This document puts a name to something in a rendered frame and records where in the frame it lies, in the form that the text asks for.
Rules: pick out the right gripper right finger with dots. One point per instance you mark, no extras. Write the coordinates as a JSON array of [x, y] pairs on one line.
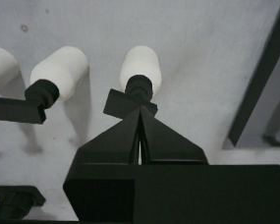
[[163, 145]]

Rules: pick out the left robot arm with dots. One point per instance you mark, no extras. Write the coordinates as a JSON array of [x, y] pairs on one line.
[[16, 202]]

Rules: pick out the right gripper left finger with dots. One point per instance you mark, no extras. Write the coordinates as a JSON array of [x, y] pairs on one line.
[[117, 144]]

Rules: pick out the white pump bottle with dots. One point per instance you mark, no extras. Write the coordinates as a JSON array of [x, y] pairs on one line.
[[53, 80], [9, 67], [139, 79]]

